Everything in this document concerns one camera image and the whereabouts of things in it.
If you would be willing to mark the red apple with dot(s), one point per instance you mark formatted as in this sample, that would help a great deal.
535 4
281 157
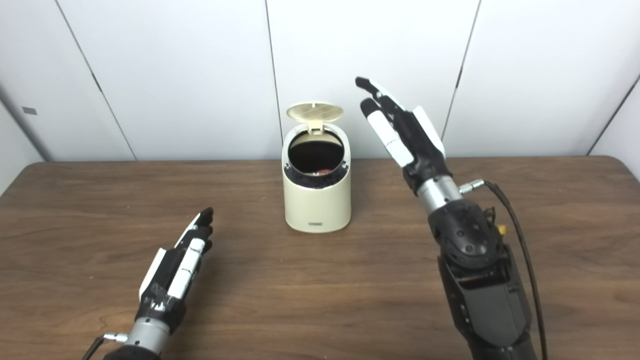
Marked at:
322 172

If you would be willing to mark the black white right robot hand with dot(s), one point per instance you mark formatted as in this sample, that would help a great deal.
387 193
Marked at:
417 145

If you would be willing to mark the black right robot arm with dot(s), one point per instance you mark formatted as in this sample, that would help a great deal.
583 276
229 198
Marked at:
480 280

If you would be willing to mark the cream round bin lid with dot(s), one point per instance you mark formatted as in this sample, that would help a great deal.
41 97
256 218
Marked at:
315 110

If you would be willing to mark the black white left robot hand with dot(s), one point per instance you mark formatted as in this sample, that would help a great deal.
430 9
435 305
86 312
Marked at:
162 285

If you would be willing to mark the black bin liner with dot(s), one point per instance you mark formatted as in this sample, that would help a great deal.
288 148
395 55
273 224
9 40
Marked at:
316 152

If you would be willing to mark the cream-colored bin body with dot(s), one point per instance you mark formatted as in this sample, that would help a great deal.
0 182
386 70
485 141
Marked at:
317 210

